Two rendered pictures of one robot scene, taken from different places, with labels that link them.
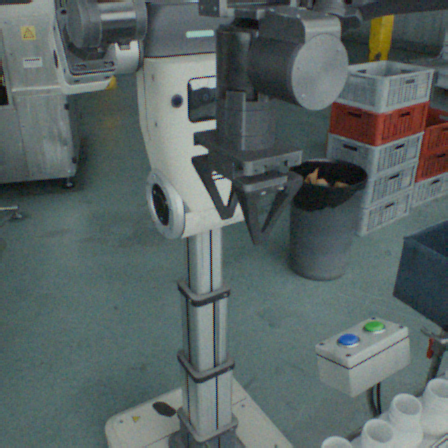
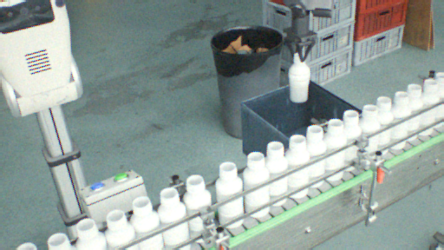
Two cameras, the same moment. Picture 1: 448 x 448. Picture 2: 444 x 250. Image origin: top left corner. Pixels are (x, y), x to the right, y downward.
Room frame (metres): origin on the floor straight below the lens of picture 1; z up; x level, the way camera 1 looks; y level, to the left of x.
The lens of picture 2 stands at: (-0.28, -0.55, 1.82)
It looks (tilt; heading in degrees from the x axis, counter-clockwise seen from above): 33 degrees down; 3
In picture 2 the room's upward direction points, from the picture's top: 4 degrees counter-clockwise
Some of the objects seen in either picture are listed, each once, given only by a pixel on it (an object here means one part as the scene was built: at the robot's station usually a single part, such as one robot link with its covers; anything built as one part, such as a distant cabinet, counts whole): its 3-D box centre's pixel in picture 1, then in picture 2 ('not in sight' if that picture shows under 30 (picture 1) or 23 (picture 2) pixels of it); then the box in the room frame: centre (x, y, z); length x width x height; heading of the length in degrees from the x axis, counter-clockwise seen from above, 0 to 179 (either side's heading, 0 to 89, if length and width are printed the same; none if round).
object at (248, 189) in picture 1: (253, 196); not in sight; (0.43, -0.03, 1.44); 0.07 x 0.07 x 0.09; 32
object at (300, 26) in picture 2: not in sight; (300, 25); (1.16, -0.74, 1.25); 0.10 x 0.07 x 0.07; 31
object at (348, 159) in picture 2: not in sight; (348, 141); (0.76, -0.82, 1.08); 0.06 x 0.06 x 0.17
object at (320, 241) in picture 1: (322, 221); (248, 84); (2.50, -0.59, 0.32); 0.45 x 0.45 x 0.64
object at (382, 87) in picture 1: (383, 84); not in sight; (3.20, -1.08, 1.00); 0.61 x 0.41 x 0.22; 129
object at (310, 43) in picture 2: not in sight; (300, 47); (1.15, -0.74, 1.18); 0.07 x 0.07 x 0.09; 31
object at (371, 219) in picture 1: (366, 202); (307, 63); (3.20, -1.08, 0.11); 0.61 x 0.41 x 0.22; 127
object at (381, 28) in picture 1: (380, 37); not in sight; (10.51, -3.34, 0.55); 0.40 x 0.40 x 1.10; 32
